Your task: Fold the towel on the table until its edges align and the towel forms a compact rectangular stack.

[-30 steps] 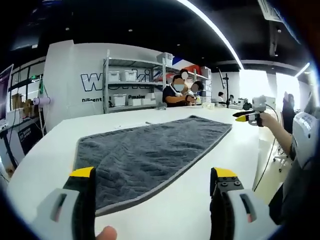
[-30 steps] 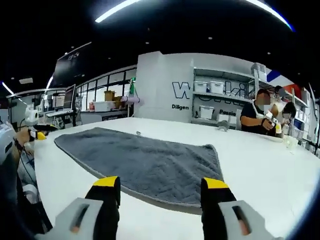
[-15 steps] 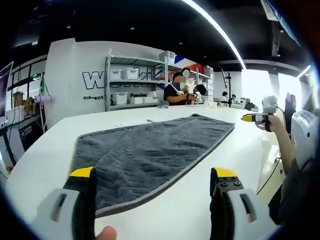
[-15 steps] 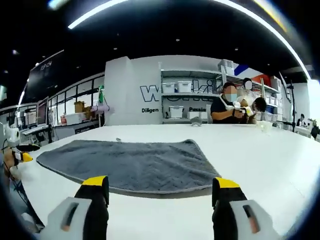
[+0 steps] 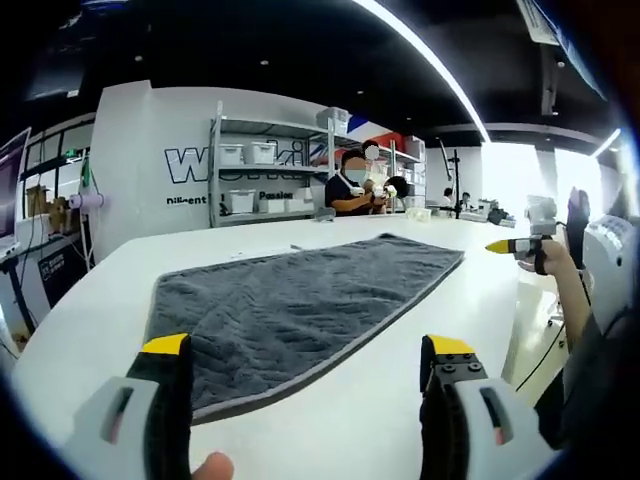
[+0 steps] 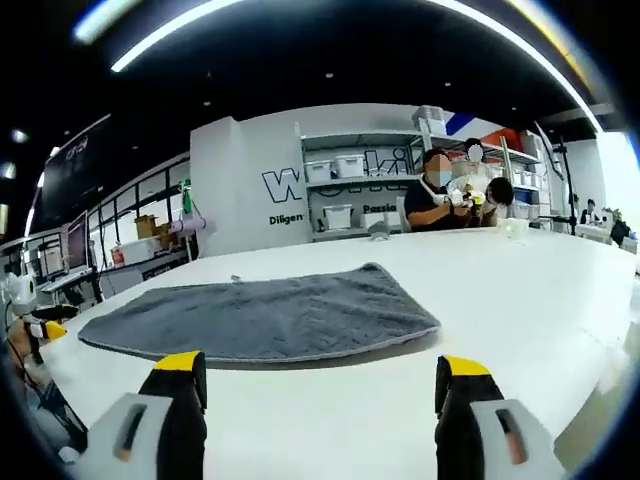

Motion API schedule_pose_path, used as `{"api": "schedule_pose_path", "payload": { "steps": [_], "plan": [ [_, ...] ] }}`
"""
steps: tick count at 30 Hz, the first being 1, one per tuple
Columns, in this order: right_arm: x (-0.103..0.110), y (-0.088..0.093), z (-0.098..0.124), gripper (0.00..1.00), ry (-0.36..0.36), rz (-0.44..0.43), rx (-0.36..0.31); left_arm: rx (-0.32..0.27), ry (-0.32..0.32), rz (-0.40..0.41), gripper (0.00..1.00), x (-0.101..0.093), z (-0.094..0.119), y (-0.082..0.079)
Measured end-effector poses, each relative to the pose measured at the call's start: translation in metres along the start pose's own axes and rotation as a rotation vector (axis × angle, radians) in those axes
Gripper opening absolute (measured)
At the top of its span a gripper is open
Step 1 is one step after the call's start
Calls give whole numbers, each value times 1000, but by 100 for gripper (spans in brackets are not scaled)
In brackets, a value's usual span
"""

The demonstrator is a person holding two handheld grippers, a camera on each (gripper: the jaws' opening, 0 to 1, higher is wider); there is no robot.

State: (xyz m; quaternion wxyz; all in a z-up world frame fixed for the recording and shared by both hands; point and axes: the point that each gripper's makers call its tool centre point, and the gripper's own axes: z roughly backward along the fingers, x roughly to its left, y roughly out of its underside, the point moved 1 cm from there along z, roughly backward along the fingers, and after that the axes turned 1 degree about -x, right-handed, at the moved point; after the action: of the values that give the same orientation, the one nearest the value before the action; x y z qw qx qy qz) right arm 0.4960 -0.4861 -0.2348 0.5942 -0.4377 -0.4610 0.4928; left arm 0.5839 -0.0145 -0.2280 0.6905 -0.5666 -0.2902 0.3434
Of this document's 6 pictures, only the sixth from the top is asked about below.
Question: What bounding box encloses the white storage bin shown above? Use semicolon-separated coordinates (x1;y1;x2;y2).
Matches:
304;159;334;184
412;104;446;136
334;154;366;179
322;205;354;230

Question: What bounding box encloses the black counter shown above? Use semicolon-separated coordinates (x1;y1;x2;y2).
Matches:
102;252;194;296

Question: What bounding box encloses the person's left hand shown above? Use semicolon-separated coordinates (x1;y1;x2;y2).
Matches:
7;317;39;361

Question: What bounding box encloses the purple rolled mat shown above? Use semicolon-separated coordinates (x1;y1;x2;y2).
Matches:
168;217;207;234

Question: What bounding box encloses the metal storage shelf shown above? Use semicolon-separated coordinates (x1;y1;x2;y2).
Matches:
294;122;426;236
424;132;556;221

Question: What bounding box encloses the black tripod stand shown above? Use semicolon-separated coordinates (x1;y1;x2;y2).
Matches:
549;139;576;234

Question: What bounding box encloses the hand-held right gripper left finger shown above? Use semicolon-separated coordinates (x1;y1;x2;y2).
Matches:
74;350;208;480

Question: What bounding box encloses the ceiling light strip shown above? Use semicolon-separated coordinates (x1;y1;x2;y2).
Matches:
109;0;241;74

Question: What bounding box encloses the standing desk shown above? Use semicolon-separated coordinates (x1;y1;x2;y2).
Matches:
37;267;99;306

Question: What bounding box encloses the computer monitor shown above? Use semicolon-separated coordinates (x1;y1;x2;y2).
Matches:
64;210;91;274

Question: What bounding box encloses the small translucent cup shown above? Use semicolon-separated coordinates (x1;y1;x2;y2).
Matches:
494;217;530;246

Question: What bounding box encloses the dark wall screen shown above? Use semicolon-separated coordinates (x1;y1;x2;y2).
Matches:
37;113;114;234

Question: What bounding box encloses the white table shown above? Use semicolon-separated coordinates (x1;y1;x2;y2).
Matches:
29;227;640;480

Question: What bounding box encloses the grey towel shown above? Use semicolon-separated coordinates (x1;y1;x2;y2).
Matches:
78;261;444;364

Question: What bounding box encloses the white plastic tub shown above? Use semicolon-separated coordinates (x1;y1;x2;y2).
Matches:
122;239;166;264

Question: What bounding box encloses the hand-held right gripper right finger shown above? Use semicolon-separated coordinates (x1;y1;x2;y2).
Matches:
433;355;566;480

